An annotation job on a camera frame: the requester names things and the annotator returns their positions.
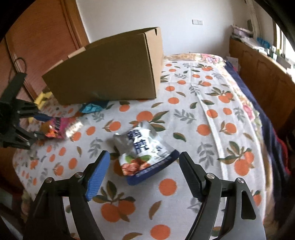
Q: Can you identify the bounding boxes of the pink snack packet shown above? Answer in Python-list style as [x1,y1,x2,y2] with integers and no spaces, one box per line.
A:
[40,116,85,140]

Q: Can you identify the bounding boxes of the white navy snack bag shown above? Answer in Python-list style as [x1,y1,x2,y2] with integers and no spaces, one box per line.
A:
[114,121,180,186]

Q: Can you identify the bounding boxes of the teal snack packet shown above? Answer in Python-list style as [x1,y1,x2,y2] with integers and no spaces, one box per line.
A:
[79,100,108,114]

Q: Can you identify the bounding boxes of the yellow pillow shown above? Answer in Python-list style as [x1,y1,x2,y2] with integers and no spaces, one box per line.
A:
[28,88,53,124]

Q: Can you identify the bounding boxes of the navy blue blanket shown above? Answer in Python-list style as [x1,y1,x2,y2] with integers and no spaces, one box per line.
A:
[225,61,290,208]

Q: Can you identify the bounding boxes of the brown wooden wardrobe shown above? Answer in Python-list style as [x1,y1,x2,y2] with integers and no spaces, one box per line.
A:
[1,1,89,102]

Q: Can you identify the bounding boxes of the brown cardboard box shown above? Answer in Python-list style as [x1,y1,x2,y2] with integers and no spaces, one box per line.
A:
[42,27,164,105]

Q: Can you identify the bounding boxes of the wooden side cabinet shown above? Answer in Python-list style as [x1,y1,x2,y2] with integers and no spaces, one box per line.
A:
[229,38,294,133]

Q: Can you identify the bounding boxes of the clutter on cabinet top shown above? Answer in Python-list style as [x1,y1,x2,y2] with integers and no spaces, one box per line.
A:
[231,23,294,69]

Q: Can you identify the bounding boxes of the white wall switch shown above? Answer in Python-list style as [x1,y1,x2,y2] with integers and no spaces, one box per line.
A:
[192,20,203,25]

